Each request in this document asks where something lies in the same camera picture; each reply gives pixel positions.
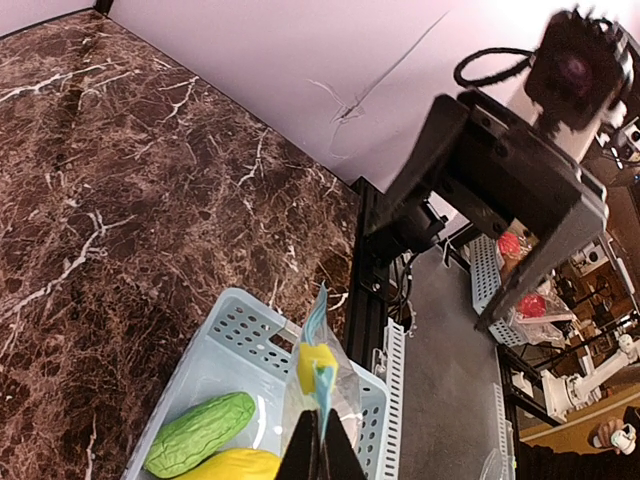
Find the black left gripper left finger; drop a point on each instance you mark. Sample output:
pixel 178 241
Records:
pixel 301 458

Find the black table front rail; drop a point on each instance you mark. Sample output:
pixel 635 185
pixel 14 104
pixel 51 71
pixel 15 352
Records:
pixel 370 280

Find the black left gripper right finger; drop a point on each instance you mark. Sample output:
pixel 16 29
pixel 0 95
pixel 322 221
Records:
pixel 338 459

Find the yellow toy mango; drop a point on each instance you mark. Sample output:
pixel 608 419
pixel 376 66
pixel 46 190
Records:
pixel 236 464

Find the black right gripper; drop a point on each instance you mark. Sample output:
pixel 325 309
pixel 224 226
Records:
pixel 494 168

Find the white slotted cable duct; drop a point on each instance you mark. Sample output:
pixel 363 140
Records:
pixel 394 351

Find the green toy bitter gourd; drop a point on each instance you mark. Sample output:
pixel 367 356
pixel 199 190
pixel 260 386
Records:
pixel 184 443

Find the light blue perforated plastic basket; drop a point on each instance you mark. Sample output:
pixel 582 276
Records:
pixel 233 352

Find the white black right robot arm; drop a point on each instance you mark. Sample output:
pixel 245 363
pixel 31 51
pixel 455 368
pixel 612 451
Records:
pixel 577 80

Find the clear zip bag blue zipper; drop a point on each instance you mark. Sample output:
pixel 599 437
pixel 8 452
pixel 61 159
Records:
pixel 321 377

